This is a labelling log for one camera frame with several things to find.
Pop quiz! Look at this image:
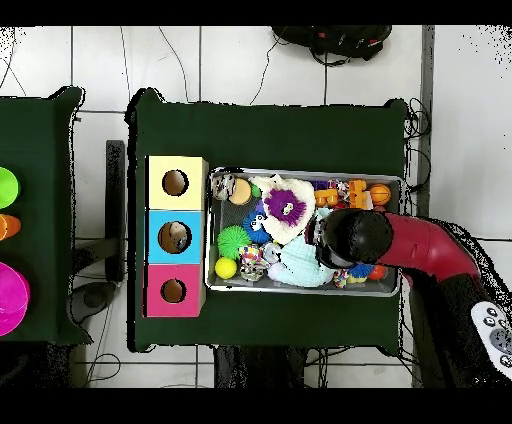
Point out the magenta plastic bowl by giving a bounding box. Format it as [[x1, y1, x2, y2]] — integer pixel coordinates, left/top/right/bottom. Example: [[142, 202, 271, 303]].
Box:
[[0, 261, 31, 337]]

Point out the shallow wire mesh bin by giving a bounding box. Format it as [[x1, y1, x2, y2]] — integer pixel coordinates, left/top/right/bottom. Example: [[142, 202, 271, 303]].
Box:
[[203, 167, 404, 298]]

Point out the cream knitted cloth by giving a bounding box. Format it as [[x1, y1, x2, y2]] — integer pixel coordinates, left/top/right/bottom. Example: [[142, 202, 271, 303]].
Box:
[[249, 173, 317, 246]]

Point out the long orange building block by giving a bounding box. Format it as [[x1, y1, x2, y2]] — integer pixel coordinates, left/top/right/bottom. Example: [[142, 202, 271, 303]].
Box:
[[348, 179, 373, 210]]

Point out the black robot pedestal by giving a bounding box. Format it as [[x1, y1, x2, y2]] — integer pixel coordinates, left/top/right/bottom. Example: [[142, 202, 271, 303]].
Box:
[[213, 345, 309, 389]]

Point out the green spiky rubber ball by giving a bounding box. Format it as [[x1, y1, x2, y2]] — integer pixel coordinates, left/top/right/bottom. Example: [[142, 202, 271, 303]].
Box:
[[216, 224, 252, 260]]

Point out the orange plastic cone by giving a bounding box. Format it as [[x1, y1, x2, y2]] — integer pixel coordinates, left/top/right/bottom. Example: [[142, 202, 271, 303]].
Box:
[[0, 213, 22, 242]]

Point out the black cable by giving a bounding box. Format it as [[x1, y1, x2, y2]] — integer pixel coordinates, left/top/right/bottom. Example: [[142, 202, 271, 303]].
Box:
[[401, 211, 512, 244]]

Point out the blue spiky toy with eyes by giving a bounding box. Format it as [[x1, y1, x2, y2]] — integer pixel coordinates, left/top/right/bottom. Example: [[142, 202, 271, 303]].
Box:
[[242, 209, 273, 246]]

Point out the purple spiky monster toy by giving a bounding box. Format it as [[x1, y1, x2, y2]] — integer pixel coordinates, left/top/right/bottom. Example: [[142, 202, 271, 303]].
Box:
[[263, 188, 308, 227]]

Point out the black upright panel on stand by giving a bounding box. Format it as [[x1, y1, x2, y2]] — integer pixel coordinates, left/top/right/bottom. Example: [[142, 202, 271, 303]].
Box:
[[70, 139, 128, 325]]

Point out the yellow ball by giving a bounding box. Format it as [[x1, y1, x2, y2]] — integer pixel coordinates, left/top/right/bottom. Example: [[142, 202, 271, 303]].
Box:
[[214, 256, 238, 280]]

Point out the mint green waffle cloth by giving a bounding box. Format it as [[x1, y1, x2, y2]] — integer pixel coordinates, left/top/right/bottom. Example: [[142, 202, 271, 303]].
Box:
[[266, 207, 341, 288]]

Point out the black backpack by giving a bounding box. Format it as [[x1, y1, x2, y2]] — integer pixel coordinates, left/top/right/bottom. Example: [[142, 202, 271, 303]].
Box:
[[271, 25, 393, 65]]

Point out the small orange basketball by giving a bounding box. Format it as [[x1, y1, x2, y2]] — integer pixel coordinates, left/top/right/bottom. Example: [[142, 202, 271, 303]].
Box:
[[368, 183, 392, 206]]

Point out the green plastic cup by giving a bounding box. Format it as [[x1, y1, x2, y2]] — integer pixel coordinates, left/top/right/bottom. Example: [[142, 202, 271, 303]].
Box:
[[0, 166, 20, 210]]

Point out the wooden box with three holes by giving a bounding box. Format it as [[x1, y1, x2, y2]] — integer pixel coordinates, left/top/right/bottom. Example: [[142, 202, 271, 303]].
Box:
[[142, 155, 210, 319]]

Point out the dark green table cloth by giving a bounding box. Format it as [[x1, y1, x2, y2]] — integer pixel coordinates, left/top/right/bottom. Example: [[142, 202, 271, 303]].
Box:
[[0, 86, 93, 346], [125, 87, 409, 353]]

